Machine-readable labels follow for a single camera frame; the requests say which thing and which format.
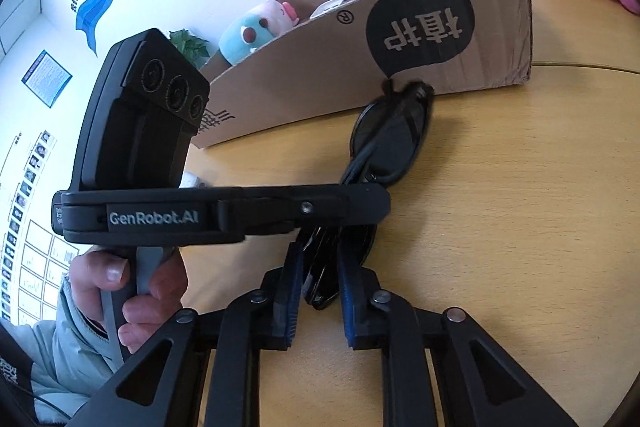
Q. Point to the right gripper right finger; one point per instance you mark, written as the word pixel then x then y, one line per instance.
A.
pixel 439 368

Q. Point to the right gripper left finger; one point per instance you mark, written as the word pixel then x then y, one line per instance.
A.
pixel 203 369

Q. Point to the pink pig plush toy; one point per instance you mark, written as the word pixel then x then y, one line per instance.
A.
pixel 256 28

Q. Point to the black sunglasses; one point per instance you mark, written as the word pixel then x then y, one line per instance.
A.
pixel 385 142

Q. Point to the person left hand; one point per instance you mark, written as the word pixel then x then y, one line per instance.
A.
pixel 98 270

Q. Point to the large potted plant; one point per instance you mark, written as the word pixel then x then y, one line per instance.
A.
pixel 193 48

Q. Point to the light blue jacket sleeve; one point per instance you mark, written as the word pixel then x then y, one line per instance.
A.
pixel 53 367

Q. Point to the brown cardboard box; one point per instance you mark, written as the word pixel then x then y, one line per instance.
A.
pixel 337 60

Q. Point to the blue framed wall poster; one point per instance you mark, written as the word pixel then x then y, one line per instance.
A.
pixel 46 78

